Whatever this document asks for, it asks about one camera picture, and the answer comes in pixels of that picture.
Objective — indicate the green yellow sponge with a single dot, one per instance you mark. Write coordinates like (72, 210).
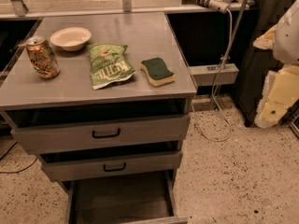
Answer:
(157, 72)

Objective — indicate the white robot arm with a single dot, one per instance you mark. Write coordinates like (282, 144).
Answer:
(291, 18)

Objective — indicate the white paper bowl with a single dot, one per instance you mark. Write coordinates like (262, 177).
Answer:
(71, 39)

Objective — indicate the grey metal bracket box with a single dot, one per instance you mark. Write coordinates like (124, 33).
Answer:
(207, 75)

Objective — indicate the white power plug device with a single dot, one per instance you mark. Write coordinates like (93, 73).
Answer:
(218, 2)

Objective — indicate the green chip bag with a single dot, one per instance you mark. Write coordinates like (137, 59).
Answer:
(108, 64)

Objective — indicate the gold soda can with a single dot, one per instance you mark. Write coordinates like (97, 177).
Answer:
(42, 57)

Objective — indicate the grey metal drawer cabinet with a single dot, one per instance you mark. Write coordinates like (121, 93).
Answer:
(147, 36)

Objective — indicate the metal railing shelf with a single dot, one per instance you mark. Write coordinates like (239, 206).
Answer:
(93, 0)

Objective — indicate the dark cabinet right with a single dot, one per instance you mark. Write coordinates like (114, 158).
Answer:
(254, 64)

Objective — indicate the grey middle drawer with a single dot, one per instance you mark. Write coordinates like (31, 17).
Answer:
(109, 161)

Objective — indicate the grey drawer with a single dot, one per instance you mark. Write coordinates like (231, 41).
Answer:
(126, 199)
(109, 161)
(81, 127)

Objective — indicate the grey bottom drawer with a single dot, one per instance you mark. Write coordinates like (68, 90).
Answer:
(126, 199)

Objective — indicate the yellow foam padded gripper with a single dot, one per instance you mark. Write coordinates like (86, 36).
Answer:
(287, 39)

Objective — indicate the grey top drawer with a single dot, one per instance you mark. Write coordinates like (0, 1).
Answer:
(81, 127)

